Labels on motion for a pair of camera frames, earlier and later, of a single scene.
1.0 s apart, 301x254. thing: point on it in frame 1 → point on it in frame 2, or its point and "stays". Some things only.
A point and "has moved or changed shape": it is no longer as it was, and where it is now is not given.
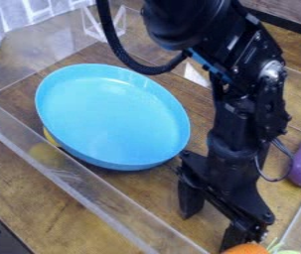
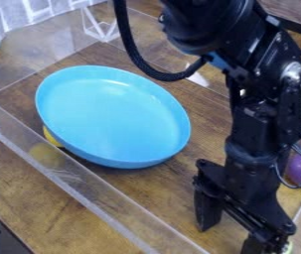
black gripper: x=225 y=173 → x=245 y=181
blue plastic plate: x=114 y=115 stays
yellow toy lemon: x=50 y=137 stays
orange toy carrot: x=247 y=248 has moved or changed shape
